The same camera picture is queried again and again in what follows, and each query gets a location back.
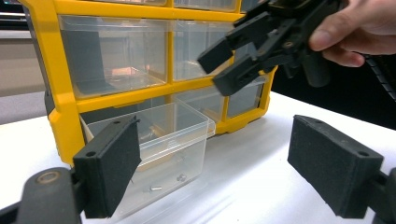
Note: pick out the small metal screw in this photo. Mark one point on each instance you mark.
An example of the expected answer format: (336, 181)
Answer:
(155, 188)

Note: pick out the set of clear closed drawers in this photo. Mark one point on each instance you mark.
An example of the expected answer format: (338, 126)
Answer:
(118, 56)

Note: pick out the clear plastic screw drawer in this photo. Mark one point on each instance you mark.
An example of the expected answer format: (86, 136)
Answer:
(174, 140)

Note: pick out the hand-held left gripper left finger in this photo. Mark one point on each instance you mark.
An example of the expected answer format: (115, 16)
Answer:
(109, 168)

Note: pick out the yellow black parts organizer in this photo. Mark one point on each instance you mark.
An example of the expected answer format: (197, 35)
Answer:
(65, 93)

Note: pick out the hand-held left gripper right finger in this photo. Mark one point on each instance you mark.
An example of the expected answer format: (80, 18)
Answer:
(333, 168)

